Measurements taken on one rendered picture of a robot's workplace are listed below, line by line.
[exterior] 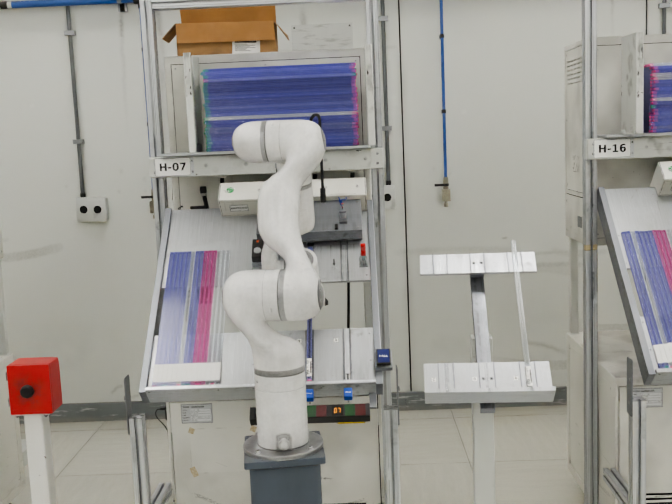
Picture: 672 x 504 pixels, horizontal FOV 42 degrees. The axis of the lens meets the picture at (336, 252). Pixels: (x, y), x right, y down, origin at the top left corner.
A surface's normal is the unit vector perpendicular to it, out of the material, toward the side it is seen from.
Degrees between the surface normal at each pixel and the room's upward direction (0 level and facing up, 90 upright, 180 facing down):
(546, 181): 90
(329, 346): 43
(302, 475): 90
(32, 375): 90
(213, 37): 80
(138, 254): 90
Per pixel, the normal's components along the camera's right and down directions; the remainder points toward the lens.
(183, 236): -0.04, -0.63
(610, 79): -0.02, 0.14
